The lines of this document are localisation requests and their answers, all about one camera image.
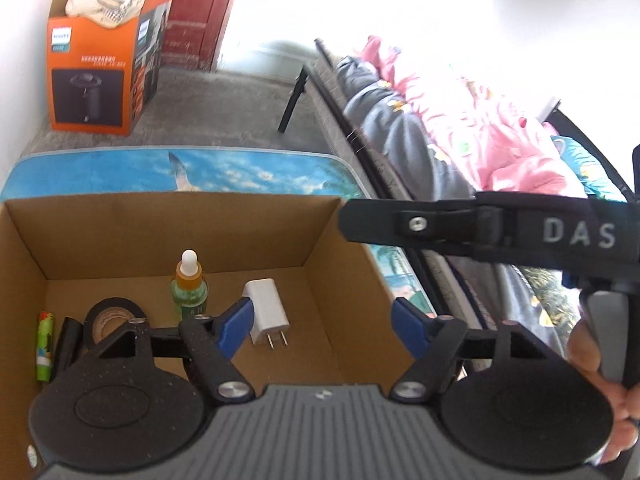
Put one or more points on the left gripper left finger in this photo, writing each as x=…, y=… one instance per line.
x=211, y=343

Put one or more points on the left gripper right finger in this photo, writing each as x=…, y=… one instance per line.
x=434, y=344

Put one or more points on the green dropper bottle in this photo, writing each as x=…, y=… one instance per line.
x=189, y=290

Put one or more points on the white USB charger plug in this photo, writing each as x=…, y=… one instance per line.
x=270, y=319

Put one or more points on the black electrical tape roll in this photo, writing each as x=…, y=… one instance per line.
x=105, y=316

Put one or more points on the black cylindrical flashlight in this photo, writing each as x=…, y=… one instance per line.
x=67, y=347

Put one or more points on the green lip balm tube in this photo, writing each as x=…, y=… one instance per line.
x=44, y=347

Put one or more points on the person's right hand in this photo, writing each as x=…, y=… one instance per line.
x=584, y=354

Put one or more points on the grey patterned quilt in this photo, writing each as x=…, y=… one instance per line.
x=484, y=294

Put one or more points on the open brown cardboard box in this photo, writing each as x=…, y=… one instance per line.
x=64, y=254

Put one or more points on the pink floral blanket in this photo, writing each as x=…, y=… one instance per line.
x=493, y=144

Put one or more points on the orange Philips box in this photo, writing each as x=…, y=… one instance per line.
x=99, y=80

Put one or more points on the dark red wooden door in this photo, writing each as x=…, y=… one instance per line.
x=194, y=33

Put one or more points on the black metal bed frame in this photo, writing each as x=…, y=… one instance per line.
x=360, y=145

